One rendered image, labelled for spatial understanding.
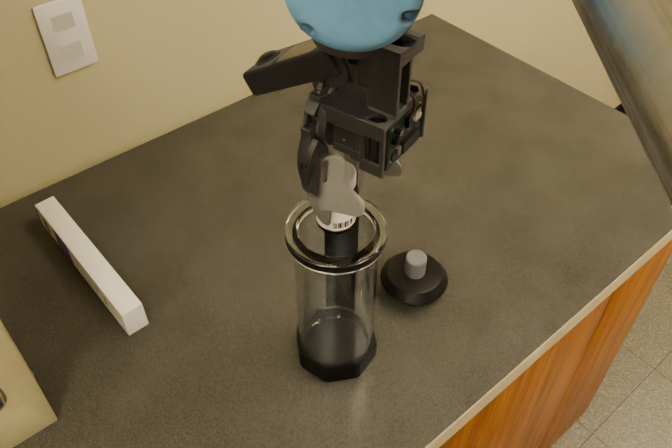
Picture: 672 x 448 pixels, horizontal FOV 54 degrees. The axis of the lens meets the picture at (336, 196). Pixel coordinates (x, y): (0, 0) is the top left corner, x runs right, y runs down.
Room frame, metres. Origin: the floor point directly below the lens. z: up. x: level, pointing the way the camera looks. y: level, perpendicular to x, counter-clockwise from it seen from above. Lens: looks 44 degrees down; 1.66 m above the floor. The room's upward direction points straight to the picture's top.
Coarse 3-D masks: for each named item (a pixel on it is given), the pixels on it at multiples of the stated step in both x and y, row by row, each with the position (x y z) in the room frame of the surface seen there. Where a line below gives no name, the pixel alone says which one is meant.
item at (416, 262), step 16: (400, 256) 0.59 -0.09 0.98; (416, 256) 0.57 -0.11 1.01; (384, 272) 0.57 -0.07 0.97; (400, 272) 0.56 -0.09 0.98; (416, 272) 0.55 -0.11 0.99; (432, 272) 0.56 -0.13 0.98; (384, 288) 0.55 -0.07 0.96; (400, 288) 0.54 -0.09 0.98; (416, 288) 0.54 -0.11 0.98; (432, 288) 0.54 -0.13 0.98; (416, 304) 0.52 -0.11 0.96
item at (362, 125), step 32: (416, 32) 0.45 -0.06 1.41; (352, 64) 0.44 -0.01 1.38; (384, 64) 0.42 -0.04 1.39; (320, 96) 0.45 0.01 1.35; (352, 96) 0.44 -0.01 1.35; (384, 96) 0.42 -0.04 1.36; (416, 96) 0.44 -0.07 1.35; (320, 128) 0.44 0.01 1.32; (352, 128) 0.42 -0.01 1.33; (384, 128) 0.40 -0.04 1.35; (416, 128) 0.45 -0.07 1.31; (384, 160) 0.40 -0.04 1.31
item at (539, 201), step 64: (448, 64) 1.14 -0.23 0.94; (512, 64) 1.14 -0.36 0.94; (192, 128) 0.93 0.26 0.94; (256, 128) 0.93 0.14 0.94; (448, 128) 0.93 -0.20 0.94; (512, 128) 0.93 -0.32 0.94; (576, 128) 0.93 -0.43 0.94; (64, 192) 0.76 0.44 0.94; (128, 192) 0.76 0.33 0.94; (192, 192) 0.76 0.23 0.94; (256, 192) 0.76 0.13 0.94; (384, 192) 0.76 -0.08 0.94; (448, 192) 0.76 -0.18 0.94; (512, 192) 0.76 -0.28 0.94; (576, 192) 0.76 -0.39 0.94; (640, 192) 0.76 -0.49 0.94; (0, 256) 0.62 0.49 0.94; (64, 256) 0.62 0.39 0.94; (128, 256) 0.62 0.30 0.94; (192, 256) 0.62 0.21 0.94; (256, 256) 0.62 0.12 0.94; (384, 256) 0.62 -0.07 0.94; (448, 256) 0.62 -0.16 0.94; (512, 256) 0.62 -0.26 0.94; (576, 256) 0.62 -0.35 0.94; (640, 256) 0.62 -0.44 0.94; (64, 320) 0.51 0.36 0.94; (192, 320) 0.51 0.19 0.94; (256, 320) 0.51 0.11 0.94; (384, 320) 0.51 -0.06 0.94; (448, 320) 0.51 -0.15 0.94; (512, 320) 0.51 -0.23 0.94; (576, 320) 0.53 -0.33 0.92; (64, 384) 0.42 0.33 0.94; (128, 384) 0.42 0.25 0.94; (192, 384) 0.42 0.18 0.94; (256, 384) 0.42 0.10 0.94; (320, 384) 0.42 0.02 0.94; (384, 384) 0.42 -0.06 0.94; (448, 384) 0.42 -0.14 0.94
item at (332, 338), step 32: (288, 224) 0.47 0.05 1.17; (384, 224) 0.47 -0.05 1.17; (320, 256) 0.43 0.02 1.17; (352, 256) 0.43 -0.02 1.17; (320, 288) 0.43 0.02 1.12; (352, 288) 0.43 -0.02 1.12; (320, 320) 0.43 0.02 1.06; (352, 320) 0.43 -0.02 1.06; (320, 352) 0.43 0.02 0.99; (352, 352) 0.43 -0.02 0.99
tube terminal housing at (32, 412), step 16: (0, 320) 0.44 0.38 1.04; (0, 336) 0.37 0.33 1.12; (0, 352) 0.36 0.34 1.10; (16, 352) 0.37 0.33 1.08; (0, 368) 0.36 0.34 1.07; (16, 368) 0.37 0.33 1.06; (0, 384) 0.35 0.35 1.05; (16, 384) 0.36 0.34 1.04; (32, 384) 0.37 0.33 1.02; (16, 400) 0.36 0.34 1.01; (32, 400) 0.36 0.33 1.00; (0, 416) 0.34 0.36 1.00; (16, 416) 0.35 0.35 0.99; (32, 416) 0.36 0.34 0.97; (48, 416) 0.37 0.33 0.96; (0, 432) 0.34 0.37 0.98; (16, 432) 0.34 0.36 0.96; (32, 432) 0.35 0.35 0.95
